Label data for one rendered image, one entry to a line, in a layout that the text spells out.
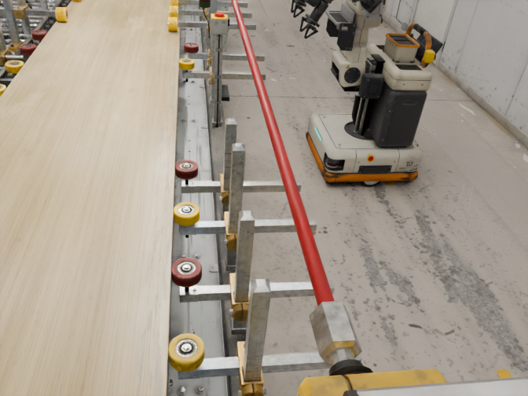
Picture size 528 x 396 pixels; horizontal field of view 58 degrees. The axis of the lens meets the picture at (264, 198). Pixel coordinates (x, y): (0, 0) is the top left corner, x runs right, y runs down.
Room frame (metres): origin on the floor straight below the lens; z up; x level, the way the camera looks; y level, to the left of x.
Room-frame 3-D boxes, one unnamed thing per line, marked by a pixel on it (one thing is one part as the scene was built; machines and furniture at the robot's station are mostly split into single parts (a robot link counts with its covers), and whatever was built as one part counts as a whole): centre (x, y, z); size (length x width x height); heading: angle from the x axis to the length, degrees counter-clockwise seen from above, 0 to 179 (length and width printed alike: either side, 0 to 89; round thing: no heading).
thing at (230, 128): (1.37, 0.13, 0.87); 0.04 x 0.04 x 0.48; 11
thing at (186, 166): (1.39, 0.28, 0.85); 0.08 x 0.08 x 0.11
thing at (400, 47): (3.05, -0.77, 0.87); 0.23 x 0.15 x 0.11; 12
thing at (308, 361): (0.69, -0.06, 0.82); 0.43 x 0.03 x 0.04; 101
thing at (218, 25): (2.10, 0.27, 1.18); 0.07 x 0.07 x 0.08; 11
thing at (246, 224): (0.88, 0.04, 0.88); 0.04 x 0.04 x 0.48; 11
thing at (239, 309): (0.90, 0.04, 0.81); 0.14 x 0.06 x 0.05; 11
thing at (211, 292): (0.93, -0.01, 0.80); 0.43 x 0.03 x 0.04; 101
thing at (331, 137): (3.03, -0.66, 0.16); 0.67 x 0.64 x 0.25; 102
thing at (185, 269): (0.89, 0.18, 0.85); 0.08 x 0.08 x 0.11
